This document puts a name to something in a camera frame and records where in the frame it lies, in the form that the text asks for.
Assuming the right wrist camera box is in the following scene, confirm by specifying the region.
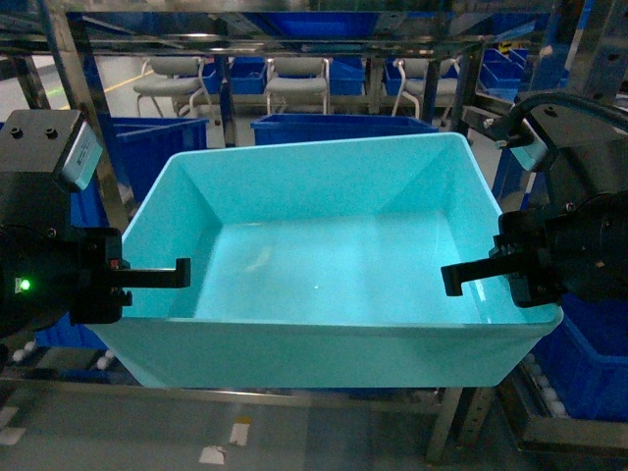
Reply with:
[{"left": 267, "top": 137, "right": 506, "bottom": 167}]
[{"left": 483, "top": 90, "right": 628, "bottom": 173}]

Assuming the grey chair middle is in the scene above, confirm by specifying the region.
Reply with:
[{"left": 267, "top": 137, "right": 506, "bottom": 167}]
[{"left": 264, "top": 57, "right": 331, "bottom": 115}]

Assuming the grey chair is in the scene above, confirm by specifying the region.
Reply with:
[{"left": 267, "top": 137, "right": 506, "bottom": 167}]
[
  {"left": 392, "top": 57, "right": 460, "bottom": 125},
  {"left": 264, "top": 57, "right": 331, "bottom": 115},
  {"left": 133, "top": 56, "right": 211, "bottom": 118}
]

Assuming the blue bin left shelf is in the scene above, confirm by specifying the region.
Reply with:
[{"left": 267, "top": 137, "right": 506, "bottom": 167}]
[{"left": 99, "top": 116, "right": 208, "bottom": 203}]

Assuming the steel rack front beam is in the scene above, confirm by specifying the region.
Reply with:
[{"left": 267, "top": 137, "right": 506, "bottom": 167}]
[{"left": 1, "top": 379, "right": 442, "bottom": 415}]

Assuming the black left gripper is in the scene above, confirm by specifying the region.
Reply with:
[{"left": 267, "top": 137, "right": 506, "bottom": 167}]
[{"left": 69, "top": 228, "right": 190, "bottom": 325}]

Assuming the blue bin right shelf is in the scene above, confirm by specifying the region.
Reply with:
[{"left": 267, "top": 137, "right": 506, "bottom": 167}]
[{"left": 532, "top": 294, "right": 627, "bottom": 422}]

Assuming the teal plastic bin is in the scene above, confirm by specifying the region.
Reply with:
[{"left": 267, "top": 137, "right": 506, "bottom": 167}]
[{"left": 94, "top": 132, "right": 563, "bottom": 389}]

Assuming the blue bin shelf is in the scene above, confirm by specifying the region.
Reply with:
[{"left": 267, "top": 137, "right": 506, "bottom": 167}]
[
  {"left": 250, "top": 114, "right": 439, "bottom": 145},
  {"left": 99, "top": 116, "right": 208, "bottom": 203},
  {"left": 532, "top": 294, "right": 627, "bottom": 422}
]

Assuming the grey chair left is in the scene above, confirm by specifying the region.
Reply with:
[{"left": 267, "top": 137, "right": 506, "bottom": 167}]
[{"left": 133, "top": 56, "right": 211, "bottom": 118}]

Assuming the grey chair right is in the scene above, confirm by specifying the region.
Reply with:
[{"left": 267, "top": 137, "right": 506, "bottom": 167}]
[{"left": 392, "top": 57, "right": 460, "bottom": 125}]

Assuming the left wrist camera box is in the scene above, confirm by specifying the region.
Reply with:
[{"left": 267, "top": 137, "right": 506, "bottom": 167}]
[{"left": 1, "top": 109, "right": 104, "bottom": 192}]

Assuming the blue bin center shelf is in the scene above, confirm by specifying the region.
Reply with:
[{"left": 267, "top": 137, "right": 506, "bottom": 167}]
[{"left": 250, "top": 114, "right": 439, "bottom": 145}]

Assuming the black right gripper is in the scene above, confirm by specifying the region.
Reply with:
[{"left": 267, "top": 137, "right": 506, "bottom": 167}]
[{"left": 441, "top": 209, "right": 564, "bottom": 308}]

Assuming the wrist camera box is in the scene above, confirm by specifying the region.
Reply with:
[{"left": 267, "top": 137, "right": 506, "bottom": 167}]
[
  {"left": 483, "top": 90, "right": 628, "bottom": 173},
  {"left": 1, "top": 109, "right": 104, "bottom": 192}
]

